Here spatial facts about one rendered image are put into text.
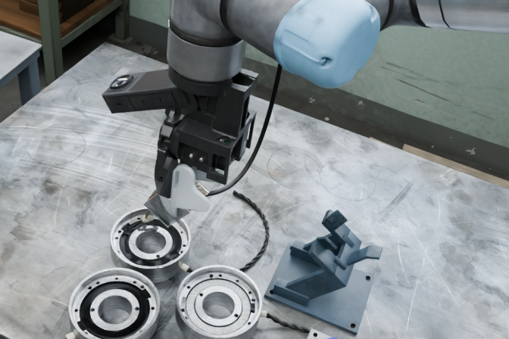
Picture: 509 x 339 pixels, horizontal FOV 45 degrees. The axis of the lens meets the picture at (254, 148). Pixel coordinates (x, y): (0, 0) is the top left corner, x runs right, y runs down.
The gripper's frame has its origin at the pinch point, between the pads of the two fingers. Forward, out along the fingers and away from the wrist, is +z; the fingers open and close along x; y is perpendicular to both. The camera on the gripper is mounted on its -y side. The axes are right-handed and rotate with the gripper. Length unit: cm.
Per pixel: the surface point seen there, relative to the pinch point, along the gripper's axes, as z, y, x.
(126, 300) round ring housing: 10.9, -1.5, -8.9
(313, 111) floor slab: 93, -11, 151
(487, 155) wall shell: 88, 57, 155
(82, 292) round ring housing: 10.3, -6.6, -10.6
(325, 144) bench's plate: 13.3, 11.3, 35.6
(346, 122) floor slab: 93, 3, 152
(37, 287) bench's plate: 13.2, -13.1, -10.8
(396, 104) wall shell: 80, 19, 155
